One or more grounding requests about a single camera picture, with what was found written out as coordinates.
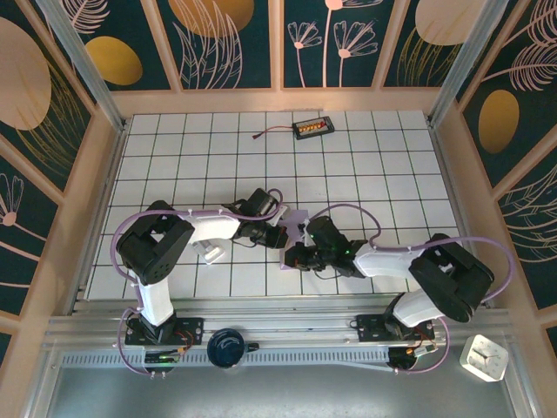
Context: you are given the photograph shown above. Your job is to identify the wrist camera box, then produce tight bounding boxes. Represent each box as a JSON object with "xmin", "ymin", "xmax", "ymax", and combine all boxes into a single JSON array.
[
  {"xmin": 304, "ymin": 216, "xmax": 349, "ymax": 258},
  {"xmin": 243, "ymin": 187, "xmax": 279, "ymax": 217}
]

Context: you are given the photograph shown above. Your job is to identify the silver metal block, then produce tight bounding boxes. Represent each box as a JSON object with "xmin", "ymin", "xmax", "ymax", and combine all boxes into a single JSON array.
[{"xmin": 193, "ymin": 241, "xmax": 225, "ymax": 266}]

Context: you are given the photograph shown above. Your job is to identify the large wall panel pale disc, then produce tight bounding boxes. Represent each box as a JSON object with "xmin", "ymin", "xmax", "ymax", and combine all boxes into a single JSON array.
[{"xmin": 0, "ymin": 0, "xmax": 97, "ymax": 206}]

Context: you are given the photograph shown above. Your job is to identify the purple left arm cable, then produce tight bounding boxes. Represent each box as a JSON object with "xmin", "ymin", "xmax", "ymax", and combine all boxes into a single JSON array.
[{"xmin": 111, "ymin": 187, "xmax": 288, "ymax": 380}]

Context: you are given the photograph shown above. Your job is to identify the wall panel pale disc stems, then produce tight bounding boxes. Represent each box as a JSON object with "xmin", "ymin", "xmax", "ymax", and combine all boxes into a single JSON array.
[{"xmin": 380, "ymin": 0, "xmax": 480, "ymax": 91}]

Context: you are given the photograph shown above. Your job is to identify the wall panel with flowers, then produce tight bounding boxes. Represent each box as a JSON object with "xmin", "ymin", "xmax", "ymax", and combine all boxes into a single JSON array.
[{"xmin": 280, "ymin": 0, "xmax": 386, "ymax": 91}]

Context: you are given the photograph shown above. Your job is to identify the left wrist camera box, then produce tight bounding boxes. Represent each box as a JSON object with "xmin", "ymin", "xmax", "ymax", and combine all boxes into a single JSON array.
[{"xmin": 243, "ymin": 187, "xmax": 279, "ymax": 217}]

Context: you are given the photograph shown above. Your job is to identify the small controller board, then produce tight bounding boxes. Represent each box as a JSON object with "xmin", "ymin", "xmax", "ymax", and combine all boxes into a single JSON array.
[
  {"xmin": 389, "ymin": 346, "xmax": 436, "ymax": 367},
  {"xmin": 144, "ymin": 351, "xmax": 183, "ymax": 366}
]

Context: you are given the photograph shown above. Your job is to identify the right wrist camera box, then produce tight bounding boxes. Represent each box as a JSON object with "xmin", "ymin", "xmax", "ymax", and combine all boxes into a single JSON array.
[{"xmin": 304, "ymin": 216, "xmax": 349, "ymax": 258}]

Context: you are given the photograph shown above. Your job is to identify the lilac paper sheet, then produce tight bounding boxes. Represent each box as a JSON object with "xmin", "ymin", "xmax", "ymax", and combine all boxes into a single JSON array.
[{"xmin": 278, "ymin": 208, "xmax": 310, "ymax": 273}]

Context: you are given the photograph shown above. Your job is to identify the aluminium side rail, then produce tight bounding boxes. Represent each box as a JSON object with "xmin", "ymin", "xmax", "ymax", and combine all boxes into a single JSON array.
[
  {"xmin": 428, "ymin": 121, "xmax": 497, "ymax": 310},
  {"xmin": 69, "ymin": 124, "xmax": 130, "ymax": 314}
]

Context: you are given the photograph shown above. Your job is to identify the wall panel oval and fern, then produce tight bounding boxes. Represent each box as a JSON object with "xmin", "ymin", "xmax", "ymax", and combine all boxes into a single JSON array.
[{"xmin": 454, "ymin": 0, "xmax": 557, "ymax": 191}]

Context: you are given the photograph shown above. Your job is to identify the thin red cable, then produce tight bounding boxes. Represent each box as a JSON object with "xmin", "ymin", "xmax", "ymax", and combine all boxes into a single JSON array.
[{"xmin": 253, "ymin": 124, "xmax": 297, "ymax": 140}]

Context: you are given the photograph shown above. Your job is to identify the dark blue cup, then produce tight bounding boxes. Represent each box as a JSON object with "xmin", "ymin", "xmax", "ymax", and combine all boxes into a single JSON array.
[{"xmin": 206, "ymin": 328, "xmax": 261, "ymax": 371}]

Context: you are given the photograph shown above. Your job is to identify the wall panel leaf outlines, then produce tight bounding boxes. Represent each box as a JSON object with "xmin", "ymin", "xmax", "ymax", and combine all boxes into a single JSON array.
[{"xmin": 493, "ymin": 160, "xmax": 557, "ymax": 313}]

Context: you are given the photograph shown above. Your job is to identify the white square clock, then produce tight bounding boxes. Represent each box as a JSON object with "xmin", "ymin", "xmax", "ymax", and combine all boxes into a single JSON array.
[{"xmin": 460, "ymin": 334, "xmax": 510, "ymax": 383}]

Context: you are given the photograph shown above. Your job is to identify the aluminium front rail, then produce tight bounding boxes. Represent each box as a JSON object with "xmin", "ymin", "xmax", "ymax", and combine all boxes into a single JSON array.
[{"xmin": 43, "ymin": 298, "xmax": 519, "ymax": 349}]

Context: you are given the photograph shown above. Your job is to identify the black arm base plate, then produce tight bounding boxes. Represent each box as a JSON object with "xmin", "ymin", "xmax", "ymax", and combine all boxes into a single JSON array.
[
  {"xmin": 355, "ymin": 313, "xmax": 435, "ymax": 345},
  {"xmin": 124, "ymin": 316, "xmax": 205, "ymax": 347}
]

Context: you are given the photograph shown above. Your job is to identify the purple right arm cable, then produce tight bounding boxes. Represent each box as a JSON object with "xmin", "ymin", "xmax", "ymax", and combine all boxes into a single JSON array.
[{"xmin": 304, "ymin": 202, "xmax": 518, "ymax": 375}]

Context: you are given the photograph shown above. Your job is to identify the wall panel circle and leaves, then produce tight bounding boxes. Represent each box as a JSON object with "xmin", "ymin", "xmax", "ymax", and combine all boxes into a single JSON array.
[{"xmin": 154, "ymin": 0, "xmax": 275, "ymax": 92}]

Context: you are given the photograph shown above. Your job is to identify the perforated metal cable tray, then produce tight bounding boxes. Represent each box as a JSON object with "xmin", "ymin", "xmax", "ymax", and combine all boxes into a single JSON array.
[{"xmin": 58, "ymin": 350, "xmax": 395, "ymax": 371}]

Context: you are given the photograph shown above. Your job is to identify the black charger board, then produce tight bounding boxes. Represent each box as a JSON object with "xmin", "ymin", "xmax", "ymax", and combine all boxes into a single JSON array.
[{"xmin": 292, "ymin": 116, "xmax": 336, "ymax": 140}]

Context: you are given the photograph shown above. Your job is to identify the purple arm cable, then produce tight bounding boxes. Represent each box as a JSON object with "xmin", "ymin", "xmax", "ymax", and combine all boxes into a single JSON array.
[
  {"xmin": 111, "ymin": 187, "xmax": 288, "ymax": 380},
  {"xmin": 304, "ymin": 202, "xmax": 518, "ymax": 375}
]

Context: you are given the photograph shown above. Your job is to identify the wall panel with yellow ellipse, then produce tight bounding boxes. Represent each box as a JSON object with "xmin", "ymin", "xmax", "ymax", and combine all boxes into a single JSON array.
[{"xmin": 64, "ymin": 0, "xmax": 175, "ymax": 92}]

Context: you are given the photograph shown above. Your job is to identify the aluminium corner post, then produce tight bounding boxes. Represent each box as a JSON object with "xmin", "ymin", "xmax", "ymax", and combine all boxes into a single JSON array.
[
  {"xmin": 37, "ymin": 0, "xmax": 128, "ymax": 131},
  {"xmin": 426, "ymin": 0, "xmax": 510, "ymax": 128}
]

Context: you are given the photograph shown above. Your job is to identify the wall panel single flower outline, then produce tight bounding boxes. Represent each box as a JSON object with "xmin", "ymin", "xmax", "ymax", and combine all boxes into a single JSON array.
[{"xmin": 0, "ymin": 138, "xmax": 62, "ymax": 321}]

